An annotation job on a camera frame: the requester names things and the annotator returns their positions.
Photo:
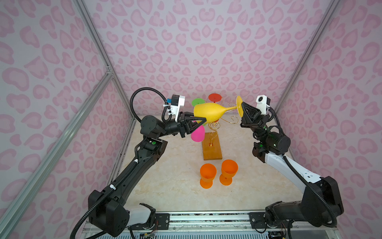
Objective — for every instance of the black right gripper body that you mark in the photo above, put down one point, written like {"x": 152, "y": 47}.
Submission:
{"x": 262, "y": 123}

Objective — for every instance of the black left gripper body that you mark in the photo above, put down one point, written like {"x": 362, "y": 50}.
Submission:
{"x": 170, "y": 129}

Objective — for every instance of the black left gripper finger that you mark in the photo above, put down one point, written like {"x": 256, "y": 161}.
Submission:
{"x": 198, "y": 122}
{"x": 186, "y": 116}

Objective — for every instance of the yellow wine glass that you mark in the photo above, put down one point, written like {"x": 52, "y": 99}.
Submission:
{"x": 213, "y": 111}

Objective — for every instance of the orange back wine glass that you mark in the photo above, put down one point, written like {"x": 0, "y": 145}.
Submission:
{"x": 208, "y": 173}

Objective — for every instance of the orange wine glass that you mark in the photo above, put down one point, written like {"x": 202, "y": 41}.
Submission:
{"x": 208, "y": 173}
{"x": 229, "y": 169}

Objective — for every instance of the orange front wine glass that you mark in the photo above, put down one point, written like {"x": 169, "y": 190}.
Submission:
{"x": 229, "y": 169}

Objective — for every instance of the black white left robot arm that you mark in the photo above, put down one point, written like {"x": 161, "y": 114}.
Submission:
{"x": 106, "y": 208}

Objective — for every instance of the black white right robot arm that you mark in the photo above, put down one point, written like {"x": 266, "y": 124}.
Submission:
{"x": 321, "y": 203}

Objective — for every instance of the pink wine glass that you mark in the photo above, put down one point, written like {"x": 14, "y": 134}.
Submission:
{"x": 199, "y": 134}

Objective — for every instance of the green wine glass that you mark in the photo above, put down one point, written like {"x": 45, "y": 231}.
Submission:
{"x": 198, "y": 101}

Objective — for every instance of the red wine glass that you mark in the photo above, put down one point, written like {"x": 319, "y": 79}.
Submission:
{"x": 215, "y": 98}

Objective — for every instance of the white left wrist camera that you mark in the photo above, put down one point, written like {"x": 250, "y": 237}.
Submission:
{"x": 174, "y": 104}

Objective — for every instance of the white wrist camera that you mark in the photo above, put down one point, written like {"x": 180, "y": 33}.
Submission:
{"x": 263, "y": 103}
{"x": 174, "y": 104}

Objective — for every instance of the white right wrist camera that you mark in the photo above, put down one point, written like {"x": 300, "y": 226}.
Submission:
{"x": 263, "y": 103}

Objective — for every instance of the gold wire wine glass rack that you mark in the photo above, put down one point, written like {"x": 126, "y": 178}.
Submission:
{"x": 211, "y": 144}

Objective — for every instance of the aluminium frame left post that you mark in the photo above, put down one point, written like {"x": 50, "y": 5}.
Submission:
{"x": 91, "y": 28}

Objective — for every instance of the aluminium frame post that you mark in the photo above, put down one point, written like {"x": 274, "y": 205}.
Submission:
{"x": 91, "y": 28}
{"x": 312, "y": 45}

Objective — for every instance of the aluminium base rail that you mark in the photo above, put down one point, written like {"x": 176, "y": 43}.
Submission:
{"x": 224, "y": 225}

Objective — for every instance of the aluminium frame right post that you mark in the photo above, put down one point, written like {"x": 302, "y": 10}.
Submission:
{"x": 312, "y": 45}

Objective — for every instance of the aluminium frame left strut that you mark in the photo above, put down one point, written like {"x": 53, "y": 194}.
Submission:
{"x": 28, "y": 192}

